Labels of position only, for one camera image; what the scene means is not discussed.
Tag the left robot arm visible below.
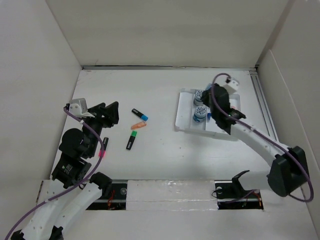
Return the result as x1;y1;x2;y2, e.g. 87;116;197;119
5;98;119;240

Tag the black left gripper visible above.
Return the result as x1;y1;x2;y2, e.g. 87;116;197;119
83;100;119;156

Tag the black highlighter blue cap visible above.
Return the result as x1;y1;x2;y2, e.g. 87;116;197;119
131;108;149;121

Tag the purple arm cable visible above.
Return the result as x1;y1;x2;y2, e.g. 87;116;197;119
4;106;107;240
209;72;315;203

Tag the aluminium rail right side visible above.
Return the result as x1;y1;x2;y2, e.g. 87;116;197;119
249;68;279;141

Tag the large blue cleaning gel jar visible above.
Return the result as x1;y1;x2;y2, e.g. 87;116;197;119
193;89;204;106

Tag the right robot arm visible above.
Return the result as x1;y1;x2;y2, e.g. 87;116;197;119
200;83;314;198

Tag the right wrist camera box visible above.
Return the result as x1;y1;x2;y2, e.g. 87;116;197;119
223;77;240;95

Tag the black highlighter with barcode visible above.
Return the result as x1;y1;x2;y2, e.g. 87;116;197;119
126;130;137;150

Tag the aluminium rail at back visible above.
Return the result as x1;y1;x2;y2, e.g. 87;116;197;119
82;65;257;71

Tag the aluminium rail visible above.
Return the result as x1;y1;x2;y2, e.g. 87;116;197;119
249;68;279;141
82;65;257;71

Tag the blue spray pen bottle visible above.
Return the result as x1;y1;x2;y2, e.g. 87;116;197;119
207;112;212;120

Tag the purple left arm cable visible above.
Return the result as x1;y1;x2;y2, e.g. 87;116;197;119
4;106;107;240

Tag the white plastic organizer tray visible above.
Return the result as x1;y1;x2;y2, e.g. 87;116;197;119
175;88;237;141

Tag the small blue cleaning gel jar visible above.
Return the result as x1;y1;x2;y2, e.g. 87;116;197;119
193;105;208;123

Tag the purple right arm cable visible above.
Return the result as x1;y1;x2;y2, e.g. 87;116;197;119
209;72;315;203

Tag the white foam block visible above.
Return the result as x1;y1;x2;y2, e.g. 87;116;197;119
126;180;218;212

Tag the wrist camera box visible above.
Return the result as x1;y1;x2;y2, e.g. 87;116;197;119
223;77;240;95
68;98;88;118

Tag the black highlighter pink cap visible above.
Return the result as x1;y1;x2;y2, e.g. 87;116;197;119
98;137;109;158

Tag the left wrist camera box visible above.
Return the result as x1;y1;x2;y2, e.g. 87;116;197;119
68;98;88;118

